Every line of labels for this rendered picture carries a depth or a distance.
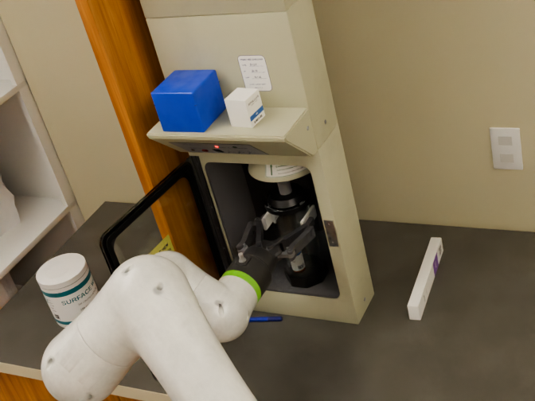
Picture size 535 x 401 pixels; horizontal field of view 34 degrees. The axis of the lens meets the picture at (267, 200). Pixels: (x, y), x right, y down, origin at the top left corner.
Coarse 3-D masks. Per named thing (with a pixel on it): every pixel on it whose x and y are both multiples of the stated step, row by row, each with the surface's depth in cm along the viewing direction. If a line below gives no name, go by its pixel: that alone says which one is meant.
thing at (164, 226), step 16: (176, 192) 190; (160, 208) 187; (176, 208) 191; (192, 208) 196; (144, 224) 183; (160, 224) 187; (176, 224) 192; (192, 224) 196; (128, 240) 180; (144, 240) 184; (160, 240) 188; (176, 240) 192; (192, 240) 197; (128, 256) 180; (192, 256) 198; (208, 256) 203; (112, 272) 177; (208, 272) 203
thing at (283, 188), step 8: (280, 184) 195; (288, 184) 196; (296, 184) 199; (272, 192) 199; (280, 192) 197; (288, 192) 196; (296, 192) 196; (304, 192) 197; (272, 200) 196; (280, 200) 195; (288, 200) 194; (296, 200) 195
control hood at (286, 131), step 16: (224, 112) 180; (272, 112) 175; (288, 112) 173; (304, 112) 172; (160, 128) 180; (208, 128) 175; (224, 128) 174; (240, 128) 172; (256, 128) 170; (272, 128) 169; (288, 128) 167; (304, 128) 172; (256, 144) 171; (272, 144) 169; (288, 144) 167; (304, 144) 172
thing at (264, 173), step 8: (248, 168) 196; (256, 168) 192; (264, 168) 190; (272, 168) 189; (280, 168) 189; (288, 168) 189; (296, 168) 189; (304, 168) 189; (256, 176) 193; (264, 176) 191; (272, 176) 190; (280, 176) 189; (288, 176) 189; (296, 176) 189
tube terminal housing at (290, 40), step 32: (160, 32) 178; (192, 32) 174; (224, 32) 171; (256, 32) 168; (288, 32) 165; (160, 64) 183; (192, 64) 179; (224, 64) 176; (288, 64) 169; (320, 64) 177; (224, 96) 180; (288, 96) 174; (320, 96) 177; (320, 128) 178; (224, 160) 191; (256, 160) 187; (288, 160) 183; (320, 160) 179; (320, 192) 184; (352, 192) 195; (352, 224) 196; (352, 256) 197; (352, 288) 198; (352, 320) 203
